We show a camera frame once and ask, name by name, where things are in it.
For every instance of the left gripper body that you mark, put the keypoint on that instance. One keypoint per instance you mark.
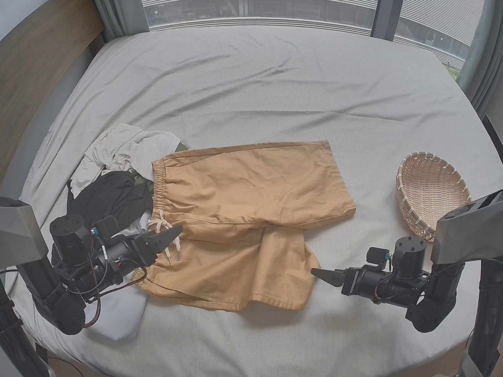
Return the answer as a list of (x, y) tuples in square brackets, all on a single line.
[(125, 257)]

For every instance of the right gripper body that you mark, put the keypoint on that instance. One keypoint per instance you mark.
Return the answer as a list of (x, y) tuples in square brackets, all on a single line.
[(365, 283)]

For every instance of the tan shorts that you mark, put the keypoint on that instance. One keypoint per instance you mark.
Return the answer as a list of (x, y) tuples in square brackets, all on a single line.
[(243, 194)]

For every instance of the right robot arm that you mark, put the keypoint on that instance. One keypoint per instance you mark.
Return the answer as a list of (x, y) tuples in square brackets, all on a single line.
[(444, 289)]

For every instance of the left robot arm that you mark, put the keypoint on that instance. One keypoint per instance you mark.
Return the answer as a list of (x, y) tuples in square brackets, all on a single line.
[(66, 238)]

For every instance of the pale blue garment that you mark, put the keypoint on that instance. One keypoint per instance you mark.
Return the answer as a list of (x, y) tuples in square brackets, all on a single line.
[(122, 316)]

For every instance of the black garment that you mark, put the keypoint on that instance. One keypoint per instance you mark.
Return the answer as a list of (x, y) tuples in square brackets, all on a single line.
[(110, 194)]

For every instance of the green garment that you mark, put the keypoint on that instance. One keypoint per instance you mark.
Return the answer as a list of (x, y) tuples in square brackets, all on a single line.
[(142, 183)]

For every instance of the white garment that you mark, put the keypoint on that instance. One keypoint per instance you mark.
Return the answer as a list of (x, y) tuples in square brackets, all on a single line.
[(118, 147)]

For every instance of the round woven basket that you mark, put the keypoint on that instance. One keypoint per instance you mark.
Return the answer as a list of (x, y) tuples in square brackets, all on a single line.
[(428, 187)]

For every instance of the bed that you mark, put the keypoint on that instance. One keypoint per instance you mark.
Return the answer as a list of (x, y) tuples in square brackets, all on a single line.
[(275, 92)]

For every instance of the grey-green curtain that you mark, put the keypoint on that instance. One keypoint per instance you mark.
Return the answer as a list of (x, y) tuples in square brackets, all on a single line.
[(118, 6), (485, 53)]

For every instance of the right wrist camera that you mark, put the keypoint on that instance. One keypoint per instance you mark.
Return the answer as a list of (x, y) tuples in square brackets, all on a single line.
[(377, 255)]

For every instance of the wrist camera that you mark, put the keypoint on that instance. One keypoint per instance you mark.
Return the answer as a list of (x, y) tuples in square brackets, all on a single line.
[(107, 226), (377, 255)]

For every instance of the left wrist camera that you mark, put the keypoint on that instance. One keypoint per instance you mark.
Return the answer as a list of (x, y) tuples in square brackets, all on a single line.
[(107, 226)]

